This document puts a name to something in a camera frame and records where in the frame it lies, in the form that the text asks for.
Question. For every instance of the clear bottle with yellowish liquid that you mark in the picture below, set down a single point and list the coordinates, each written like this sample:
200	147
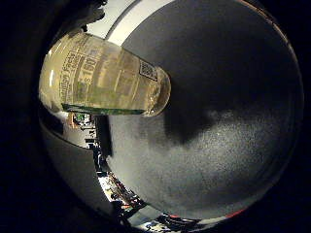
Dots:
103	74

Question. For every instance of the grey round table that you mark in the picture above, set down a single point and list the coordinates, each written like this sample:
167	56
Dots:
226	161

